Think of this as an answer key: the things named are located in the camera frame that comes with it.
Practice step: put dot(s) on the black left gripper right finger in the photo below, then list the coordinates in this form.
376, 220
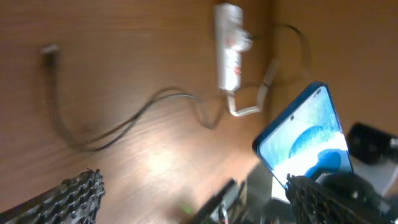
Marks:
337, 198

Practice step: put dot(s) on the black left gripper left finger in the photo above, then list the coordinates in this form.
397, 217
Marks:
75, 200

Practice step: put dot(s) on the blue Galaxy smartphone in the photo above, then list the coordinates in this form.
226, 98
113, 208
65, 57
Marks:
306, 139

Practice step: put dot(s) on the white USB charger adapter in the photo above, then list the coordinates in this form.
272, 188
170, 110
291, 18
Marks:
242, 40

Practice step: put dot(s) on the white power strip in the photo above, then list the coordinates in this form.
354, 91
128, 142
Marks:
228, 18

